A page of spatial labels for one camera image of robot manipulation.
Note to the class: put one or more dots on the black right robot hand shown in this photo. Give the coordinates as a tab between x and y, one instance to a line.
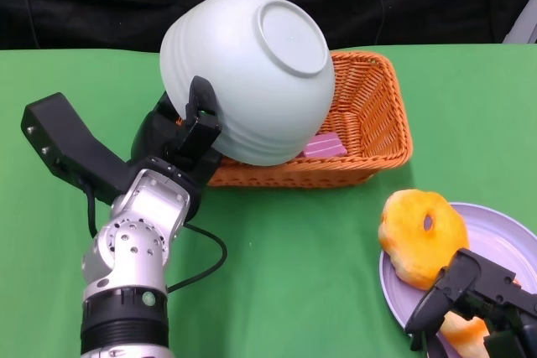
482	282

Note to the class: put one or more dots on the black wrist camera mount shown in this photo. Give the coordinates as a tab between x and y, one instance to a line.
71	136

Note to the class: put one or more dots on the pink layered cake slice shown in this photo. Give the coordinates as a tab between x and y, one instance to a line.
323	146

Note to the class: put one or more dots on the white metal frame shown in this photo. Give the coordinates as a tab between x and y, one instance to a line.
522	24

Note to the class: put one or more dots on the green tablecloth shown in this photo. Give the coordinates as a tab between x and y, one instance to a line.
293	270

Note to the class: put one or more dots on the pale grey ceramic bowl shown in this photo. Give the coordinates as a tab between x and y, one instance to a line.
235	81

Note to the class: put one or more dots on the orange wicker basket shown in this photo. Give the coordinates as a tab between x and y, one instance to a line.
377	123

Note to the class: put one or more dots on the lilac plate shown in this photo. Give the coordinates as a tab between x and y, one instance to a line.
503	240

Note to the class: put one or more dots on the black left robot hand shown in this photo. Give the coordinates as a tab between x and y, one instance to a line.
168	140

